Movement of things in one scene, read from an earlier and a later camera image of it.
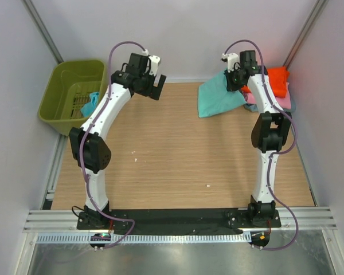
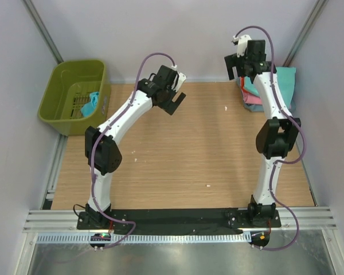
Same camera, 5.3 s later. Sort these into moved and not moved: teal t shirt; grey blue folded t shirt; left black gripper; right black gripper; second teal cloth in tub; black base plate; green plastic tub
Moved: right black gripper; left black gripper; teal t shirt
Not moved: grey blue folded t shirt; black base plate; second teal cloth in tub; green plastic tub
